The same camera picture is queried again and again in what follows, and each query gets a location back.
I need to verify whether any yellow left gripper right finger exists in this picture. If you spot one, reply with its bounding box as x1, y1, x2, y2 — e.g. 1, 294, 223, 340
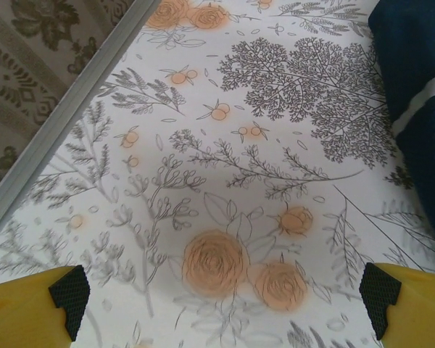
358, 262, 435, 348

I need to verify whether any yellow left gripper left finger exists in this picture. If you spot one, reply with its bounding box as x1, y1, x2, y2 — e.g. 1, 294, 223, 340
0, 264, 91, 348

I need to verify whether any navy blue backpack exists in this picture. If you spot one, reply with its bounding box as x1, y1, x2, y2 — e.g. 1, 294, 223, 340
368, 0, 435, 254

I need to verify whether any aluminium table edge rail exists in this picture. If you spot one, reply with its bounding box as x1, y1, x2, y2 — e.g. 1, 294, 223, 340
0, 0, 161, 247

